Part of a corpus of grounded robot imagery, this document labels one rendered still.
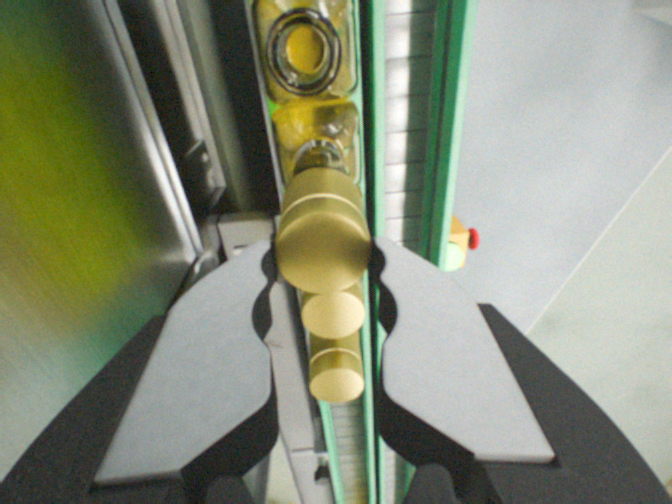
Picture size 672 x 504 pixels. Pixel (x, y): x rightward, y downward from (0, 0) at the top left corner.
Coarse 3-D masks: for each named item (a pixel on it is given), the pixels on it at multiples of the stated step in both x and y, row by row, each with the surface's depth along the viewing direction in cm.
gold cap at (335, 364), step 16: (352, 336) 22; (320, 352) 21; (336, 352) 21; (352, 352) 21; (320, 368) 20; (336, 368) 20; (352, 368) 20; (320, 384) 20; (336, 384) 20; (352, 384) 20; (336, 400) 21
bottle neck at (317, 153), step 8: (304, 144) 19; (312, 144) 19; (320, 144) 19; (328, 144) 19; (304, 152) 18; (312, 152) 17; (320, 152) 17; (328, 152) 17; (336, 152) 19; (296, 160) 19; (304, 160) 17; (312, 160) 16; (320, 160) 16; (328, 160) 16; (336, 160) 17; (296, 168) 17; (304, 168) 16; (336, 168) 16; (344, 168) 17
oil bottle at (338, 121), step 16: (288, 112) 20; (304, 112) 20; (320, 112) 20; (336, 112) 20; (352, 112) 20; (272, 128) 20; (288, 128) 20; (304, 128) 19; (320, 128) 19; (336, 128) 19; (352, 128) 20; (288, 144) 20; (336, 144) 20; (352, 144) 20; (288, 160) 20; (352, 160) 20; (288, 176) 21; (352, 176) 21
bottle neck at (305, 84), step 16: (288, 16) 12; (304, 16) 12; (320, 16) 12; (272, 32) 12; (288, 32) 14; (320, 32) 13; (336, 32) 13; (272, 48) 13; (336, 48) 13; (272, 64) 13; (288, 64) 16; (336, 64) 13; (288, 80) 13; (304, 80) 14; (320, 80) 13; (304, 96) 14
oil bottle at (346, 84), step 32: (256, 0) 17; (288, 0) 16; (320, 0) 16; (352, 0) 17; (256, 32) 17; (352, 32) 17; (320, 64) 20; (352, 64) 18; (288, 96) 19; (320, 96) 19
